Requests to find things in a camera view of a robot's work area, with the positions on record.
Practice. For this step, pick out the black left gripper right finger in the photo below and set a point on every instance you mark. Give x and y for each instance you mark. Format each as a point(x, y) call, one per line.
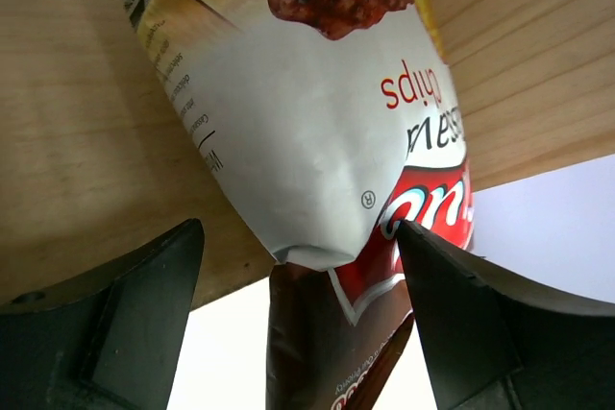
point(493, 339)

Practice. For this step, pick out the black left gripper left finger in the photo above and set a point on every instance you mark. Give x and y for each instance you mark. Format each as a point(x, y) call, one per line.
point(109, 338)

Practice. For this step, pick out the Chuba cassava chips bag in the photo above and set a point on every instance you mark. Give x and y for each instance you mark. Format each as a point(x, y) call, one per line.
point(327, 124)

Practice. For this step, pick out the wooden two-tier shelf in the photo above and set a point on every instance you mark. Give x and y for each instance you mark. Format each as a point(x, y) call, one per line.
point(95, 162)

